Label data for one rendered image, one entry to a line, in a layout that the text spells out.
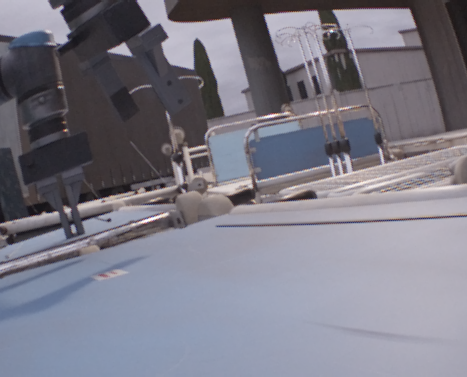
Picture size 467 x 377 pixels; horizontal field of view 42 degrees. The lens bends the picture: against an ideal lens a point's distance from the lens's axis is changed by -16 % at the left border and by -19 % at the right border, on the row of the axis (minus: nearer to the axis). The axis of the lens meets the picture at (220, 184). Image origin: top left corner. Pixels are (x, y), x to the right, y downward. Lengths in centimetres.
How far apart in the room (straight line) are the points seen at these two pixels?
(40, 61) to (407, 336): 95
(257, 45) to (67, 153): 1066
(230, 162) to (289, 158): 200
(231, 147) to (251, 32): 652
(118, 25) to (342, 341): 58
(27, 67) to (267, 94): 1057
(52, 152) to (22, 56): 18
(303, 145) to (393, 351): 322
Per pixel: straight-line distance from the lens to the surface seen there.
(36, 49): 110
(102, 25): 75
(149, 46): 72
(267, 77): 1161
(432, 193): 48
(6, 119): 1094
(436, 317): 21
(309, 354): 21
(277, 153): 337
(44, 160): 109
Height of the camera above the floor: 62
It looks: 1 degrees down
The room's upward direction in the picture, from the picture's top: 13 degrees counter-clockwise
